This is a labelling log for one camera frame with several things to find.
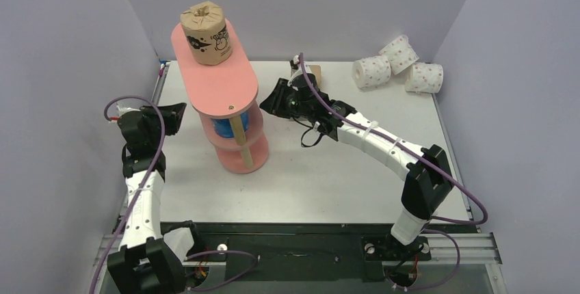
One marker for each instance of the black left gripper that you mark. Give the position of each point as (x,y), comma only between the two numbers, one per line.
(174,114)

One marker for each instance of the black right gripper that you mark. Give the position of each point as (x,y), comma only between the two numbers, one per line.
(283,99)

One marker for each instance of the blue roll sideways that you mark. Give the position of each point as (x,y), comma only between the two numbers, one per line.
(223,128)

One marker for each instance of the brown paper roll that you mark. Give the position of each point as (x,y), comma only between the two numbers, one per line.
(206,33)

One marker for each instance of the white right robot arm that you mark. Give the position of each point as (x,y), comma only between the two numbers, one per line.
(424,171)

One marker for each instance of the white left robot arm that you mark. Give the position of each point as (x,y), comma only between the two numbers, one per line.
(144,262)

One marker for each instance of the pink three-tier shelf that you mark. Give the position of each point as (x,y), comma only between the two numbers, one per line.
(225,91)

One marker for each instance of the brown wrapped roll rear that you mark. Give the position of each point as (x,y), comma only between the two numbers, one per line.
(316,71)

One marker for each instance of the white dotted roll left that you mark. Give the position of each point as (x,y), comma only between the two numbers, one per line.
(371,72)

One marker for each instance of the white dotted roll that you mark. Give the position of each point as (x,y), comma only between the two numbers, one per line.
(400,54)
(424,78)
(371,72)

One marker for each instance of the white dotted roll top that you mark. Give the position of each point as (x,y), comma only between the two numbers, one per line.
(400,54)

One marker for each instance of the white dotted roll right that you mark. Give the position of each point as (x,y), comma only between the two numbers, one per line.
(424,78)

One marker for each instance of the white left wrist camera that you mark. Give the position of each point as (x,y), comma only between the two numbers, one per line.
(122,110)

